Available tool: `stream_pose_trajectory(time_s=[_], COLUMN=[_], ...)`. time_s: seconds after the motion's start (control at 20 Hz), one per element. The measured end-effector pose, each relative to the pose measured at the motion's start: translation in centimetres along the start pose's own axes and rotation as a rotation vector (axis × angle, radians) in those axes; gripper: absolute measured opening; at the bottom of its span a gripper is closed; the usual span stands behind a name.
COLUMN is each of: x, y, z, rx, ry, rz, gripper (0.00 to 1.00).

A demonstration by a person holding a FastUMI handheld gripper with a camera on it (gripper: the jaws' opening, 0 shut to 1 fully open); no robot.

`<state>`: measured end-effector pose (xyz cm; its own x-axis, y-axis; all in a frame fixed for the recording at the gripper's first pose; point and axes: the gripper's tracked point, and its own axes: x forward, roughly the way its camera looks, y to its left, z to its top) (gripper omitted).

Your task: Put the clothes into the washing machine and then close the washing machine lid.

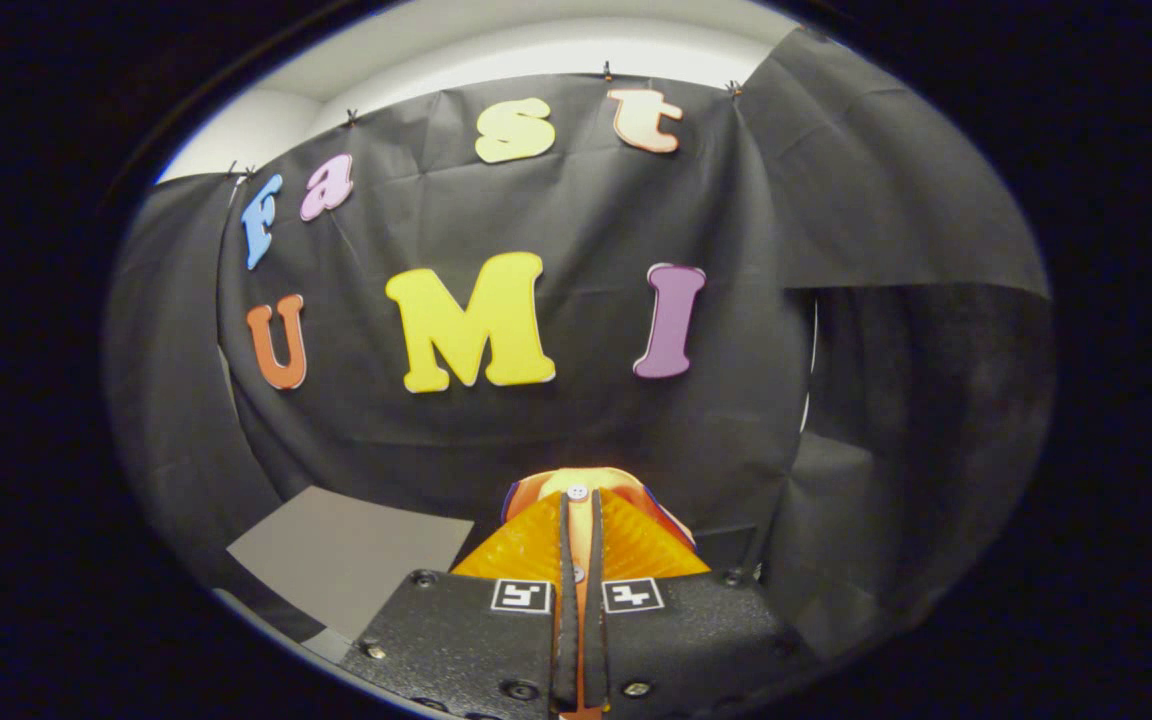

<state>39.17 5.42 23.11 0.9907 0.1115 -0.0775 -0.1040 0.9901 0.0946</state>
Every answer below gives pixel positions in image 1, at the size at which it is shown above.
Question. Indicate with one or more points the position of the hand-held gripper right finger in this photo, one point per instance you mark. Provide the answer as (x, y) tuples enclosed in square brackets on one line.
[(595, 620)]

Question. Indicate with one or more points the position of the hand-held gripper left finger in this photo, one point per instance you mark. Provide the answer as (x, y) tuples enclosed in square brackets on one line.
[(565, 620)]

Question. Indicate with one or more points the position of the orange yellow garment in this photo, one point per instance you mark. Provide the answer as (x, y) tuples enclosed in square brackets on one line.
[(546, 484)]

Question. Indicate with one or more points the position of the black backdrop cloth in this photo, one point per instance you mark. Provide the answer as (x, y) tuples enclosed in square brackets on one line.
[(576, 430)]

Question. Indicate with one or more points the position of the grey cabinet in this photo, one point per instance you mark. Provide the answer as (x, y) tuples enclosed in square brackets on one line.
[(346, 560)]

